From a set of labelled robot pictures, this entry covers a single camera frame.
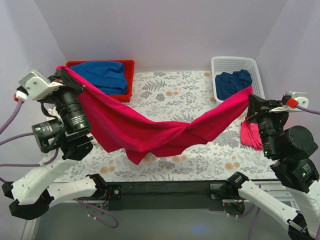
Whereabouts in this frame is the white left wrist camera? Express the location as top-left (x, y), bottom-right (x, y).
top-left (13, 69), bottom-right (64, 102)

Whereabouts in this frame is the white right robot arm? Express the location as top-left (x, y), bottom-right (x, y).
top-left (223, 92), bottom-right (320, 240)

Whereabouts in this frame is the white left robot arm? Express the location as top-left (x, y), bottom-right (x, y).
top-left (1, 68), bottom-right (107, 220)

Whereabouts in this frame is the folded white t shirt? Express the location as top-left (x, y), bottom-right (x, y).
top-left (46, 107), bottom-right (61, 121)

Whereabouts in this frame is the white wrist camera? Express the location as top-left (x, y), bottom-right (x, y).
top-left (269, 91), bottom-right (309, 113)
top-left (13, 69), bottom-right (64, 102)

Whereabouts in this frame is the navy blue t shirt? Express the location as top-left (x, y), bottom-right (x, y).
top-left (215, 69), bottom-right (253, 101)

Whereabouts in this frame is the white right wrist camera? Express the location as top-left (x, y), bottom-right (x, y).
top-left (269, 91), bottom-right (309, 113)

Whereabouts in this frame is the folded pink t shirt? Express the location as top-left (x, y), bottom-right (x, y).
top-left (240, 121), bottom-right (263, 151)

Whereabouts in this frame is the red plastic tray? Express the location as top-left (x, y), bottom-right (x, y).
top-left (65, 60), bottom-right (135, 103)

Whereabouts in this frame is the folded royal blue t shirt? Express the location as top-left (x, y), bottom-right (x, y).
top-left (69, 61), bottom-right (128, 95)

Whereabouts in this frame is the crimson red t shirt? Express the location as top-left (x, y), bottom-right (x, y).
top-left (56, 65), bottom-right (253, 165)

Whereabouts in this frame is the white plastic laundry basket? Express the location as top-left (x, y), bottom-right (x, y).
top-left (211, 56), bottom-right (265, 104)

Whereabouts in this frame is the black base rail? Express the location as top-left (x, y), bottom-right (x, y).
top-left (107, 180), bottom-right (224, 211)

